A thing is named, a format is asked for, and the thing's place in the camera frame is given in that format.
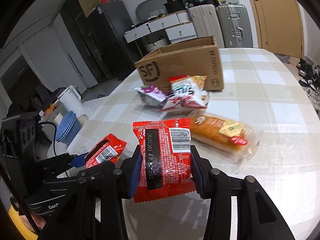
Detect red wafer pack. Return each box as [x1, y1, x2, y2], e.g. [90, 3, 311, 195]
[84, 133, 127, 168]
[132, 118, 195, 203]

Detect orange bread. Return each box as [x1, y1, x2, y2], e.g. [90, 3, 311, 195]
[189, 109, 263, 163]

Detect white red noodle snack bag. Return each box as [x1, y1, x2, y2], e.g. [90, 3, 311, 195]
[159, 75, 209, 112]

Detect white kettle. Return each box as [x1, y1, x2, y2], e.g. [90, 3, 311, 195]
[57, 85, 86, 117]

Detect purple grape gummy bag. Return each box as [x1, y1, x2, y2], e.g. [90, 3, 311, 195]
[133, 85, 167, 107]

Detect SF cardboard box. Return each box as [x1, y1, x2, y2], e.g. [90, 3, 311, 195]
[135, 36, 225, 93]

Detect black refrigerator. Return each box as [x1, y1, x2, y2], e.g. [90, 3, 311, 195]
[60, 0, 140, 82]

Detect white woven basket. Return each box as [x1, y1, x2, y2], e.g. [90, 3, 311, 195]
[145, 38, 169, 53]

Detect white drawer desk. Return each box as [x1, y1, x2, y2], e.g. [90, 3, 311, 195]
[124, 10, 197, 44]

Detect beige suitcase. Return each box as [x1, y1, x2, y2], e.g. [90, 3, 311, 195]
[188, 4, 225, 48]

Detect silver suitcase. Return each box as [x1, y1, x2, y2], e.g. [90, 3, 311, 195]
[216, 4, 253, 48]

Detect oval mirror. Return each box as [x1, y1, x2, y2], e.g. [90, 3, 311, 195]
[136, 0, 167, 21]

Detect wooden door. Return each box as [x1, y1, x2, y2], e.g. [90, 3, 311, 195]
[249, 0, 304, 58]

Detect black cable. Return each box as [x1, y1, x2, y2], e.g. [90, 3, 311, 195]
[37, 121, 70, 178]

